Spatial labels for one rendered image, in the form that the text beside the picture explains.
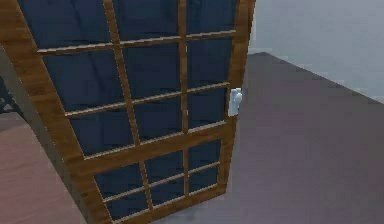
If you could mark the brown wooden glazed room door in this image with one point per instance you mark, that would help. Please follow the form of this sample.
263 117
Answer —
150 146

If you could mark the black chair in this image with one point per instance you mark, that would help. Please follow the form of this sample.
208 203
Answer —
6 99

